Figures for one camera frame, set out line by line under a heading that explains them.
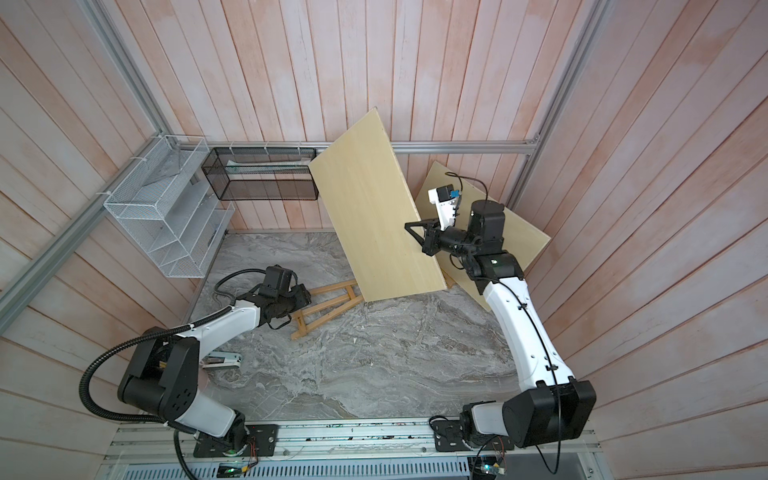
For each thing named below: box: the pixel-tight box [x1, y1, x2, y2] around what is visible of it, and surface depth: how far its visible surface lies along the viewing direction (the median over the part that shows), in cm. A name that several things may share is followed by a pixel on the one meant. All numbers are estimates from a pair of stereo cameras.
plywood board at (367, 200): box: [308, 108, 447, 303], surface depth 73 cm
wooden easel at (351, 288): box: [291, 279, 365, 340], surface depth 99 cm
